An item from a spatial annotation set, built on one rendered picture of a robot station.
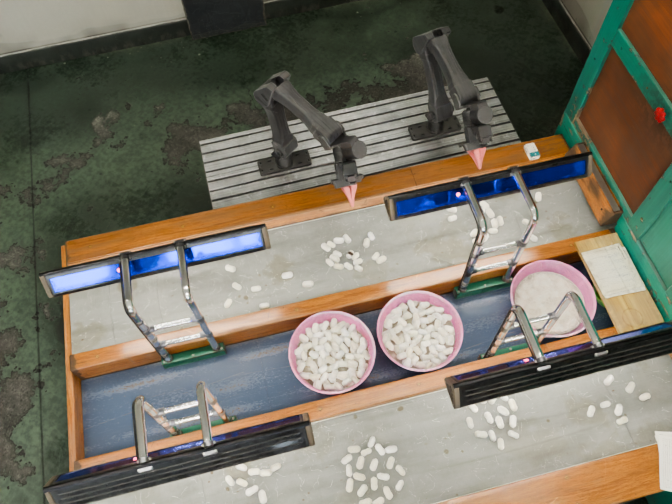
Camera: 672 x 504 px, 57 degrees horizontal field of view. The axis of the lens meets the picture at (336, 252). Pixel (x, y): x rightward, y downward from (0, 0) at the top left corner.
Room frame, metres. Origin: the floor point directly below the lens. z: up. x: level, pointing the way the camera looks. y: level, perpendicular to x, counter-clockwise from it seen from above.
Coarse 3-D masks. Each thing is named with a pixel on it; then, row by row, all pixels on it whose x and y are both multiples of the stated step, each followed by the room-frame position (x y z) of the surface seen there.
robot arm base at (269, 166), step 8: (296, 152) 1.49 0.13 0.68; (304, 152) 1.49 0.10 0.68; (264, 160) 1.46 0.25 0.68; (272, 160) 1.46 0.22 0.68; (280, 160) 1.42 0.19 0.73; (288, 160) 1.42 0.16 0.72; (296, 160) 1.45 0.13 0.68; (304, 160) 1.45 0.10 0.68; (264, 168) 1.42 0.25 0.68; (272, 168) 1.42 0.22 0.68; (280, 168) 1.41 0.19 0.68; (288, 168) 1.41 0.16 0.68; (296, 168) 1.42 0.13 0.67
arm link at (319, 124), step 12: (288, 84) 1.42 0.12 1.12; (264, 96) 1.41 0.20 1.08; (276, 96) 1.39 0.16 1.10; (288, 96) 1.38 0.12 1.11; (300, 96) 1.38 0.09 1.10; (288, 108) 1.37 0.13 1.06; (300, 108) 1.34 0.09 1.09; (312, 108) 1.35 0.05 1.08; (312, 120) 1.30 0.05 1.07; (324, 120) 1.31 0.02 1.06; (312, 132) 1.29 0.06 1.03; (324, 132) 1.27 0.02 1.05; (336, 132) 1.28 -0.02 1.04
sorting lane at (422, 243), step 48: (576, 192) 1.20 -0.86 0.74; (288, 240) 1.07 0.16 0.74; (384, 240) 1.05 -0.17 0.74; (432, 240) 1.04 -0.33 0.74; (96, 288) 0.92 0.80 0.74; (144, 288) 0.91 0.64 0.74; (192, 288) 0.90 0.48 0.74; (288, 288) 0.89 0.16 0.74; (336, 288) 0.88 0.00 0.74; (96, 336) 0.75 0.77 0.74
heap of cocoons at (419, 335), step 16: (400, 304) 0.81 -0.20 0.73; (416, 304) 0.81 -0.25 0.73; (432, 304) 0.81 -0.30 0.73; (400, 320) 0.75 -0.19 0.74; (416, 320) 0.75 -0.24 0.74; (432, 320) 0.75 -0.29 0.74; (448, 320) 0.75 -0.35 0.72; (384, 336) 0.70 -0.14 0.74; (400, 336) 0.70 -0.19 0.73; (416, 336) 0.70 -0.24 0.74; (432, 336) 0.70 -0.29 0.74; (448, 336) 0.70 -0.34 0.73; (400, 352) 0.65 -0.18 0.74; (416, 352) 0.65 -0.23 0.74; (432, 352) 0.64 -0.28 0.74; (448, 352) 0.64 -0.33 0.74; (416, 368) 0.60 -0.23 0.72
